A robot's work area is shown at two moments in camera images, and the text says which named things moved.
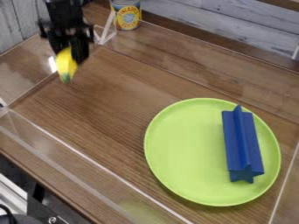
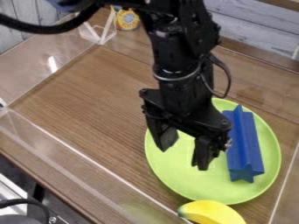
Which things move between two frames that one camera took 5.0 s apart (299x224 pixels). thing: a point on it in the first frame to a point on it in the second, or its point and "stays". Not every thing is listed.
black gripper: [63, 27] to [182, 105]
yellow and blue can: [127, 12] stays
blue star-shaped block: [243, 153] stays
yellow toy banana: [66, 65] to [210, 212]
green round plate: [185, 150] stays
